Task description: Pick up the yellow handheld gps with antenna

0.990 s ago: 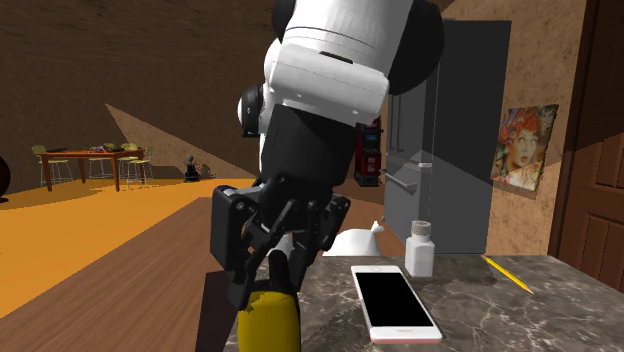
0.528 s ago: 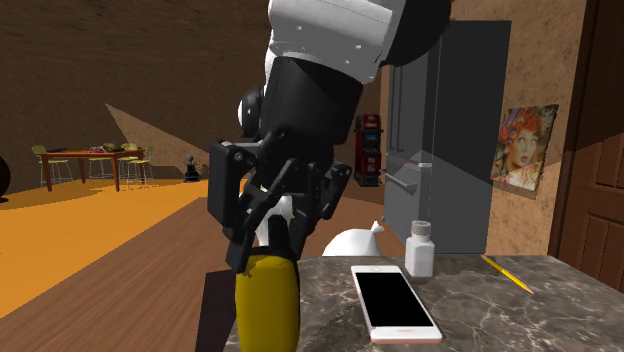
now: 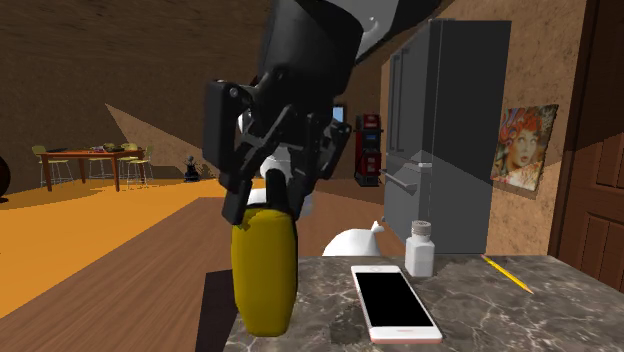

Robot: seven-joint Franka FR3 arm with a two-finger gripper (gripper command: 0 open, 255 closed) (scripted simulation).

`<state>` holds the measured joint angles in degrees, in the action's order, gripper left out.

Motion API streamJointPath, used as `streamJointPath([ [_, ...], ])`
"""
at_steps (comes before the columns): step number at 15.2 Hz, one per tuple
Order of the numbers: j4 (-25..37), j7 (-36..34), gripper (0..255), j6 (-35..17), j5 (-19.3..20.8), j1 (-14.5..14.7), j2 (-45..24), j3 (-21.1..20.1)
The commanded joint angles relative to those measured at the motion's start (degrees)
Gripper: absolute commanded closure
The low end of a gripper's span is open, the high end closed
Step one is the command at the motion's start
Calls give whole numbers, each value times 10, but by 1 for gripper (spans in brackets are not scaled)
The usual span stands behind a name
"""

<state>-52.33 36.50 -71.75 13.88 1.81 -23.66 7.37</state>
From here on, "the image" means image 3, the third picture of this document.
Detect brown wooden dining table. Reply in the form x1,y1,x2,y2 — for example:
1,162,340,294
37,142,147,193

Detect brown wooden door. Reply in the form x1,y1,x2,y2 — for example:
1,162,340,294
547,0,624,294

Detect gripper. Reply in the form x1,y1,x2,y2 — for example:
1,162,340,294
201,0,366,227

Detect white and pink smartphone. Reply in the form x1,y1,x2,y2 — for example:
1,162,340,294
350,264,444,345

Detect white salt shaker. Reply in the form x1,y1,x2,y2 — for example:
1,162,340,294
403,219,437,279

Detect grey refrigerator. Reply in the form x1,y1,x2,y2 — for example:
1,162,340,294
381,17,513,256

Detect yellow pencil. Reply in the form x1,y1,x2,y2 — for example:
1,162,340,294
479,253,535,296

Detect small black floor figure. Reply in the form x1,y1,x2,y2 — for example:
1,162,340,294
183,155,202,184

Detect yellow-green chair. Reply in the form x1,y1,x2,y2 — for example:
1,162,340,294
117,142,155,189
30,144,75,188

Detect colourful face wall picture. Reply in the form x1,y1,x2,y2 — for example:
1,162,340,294
489,103,561,193

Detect yellow vase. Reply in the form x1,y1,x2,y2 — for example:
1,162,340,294
229,204,299,338

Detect red wall telephone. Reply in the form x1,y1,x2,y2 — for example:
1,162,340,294
353,112,385,188

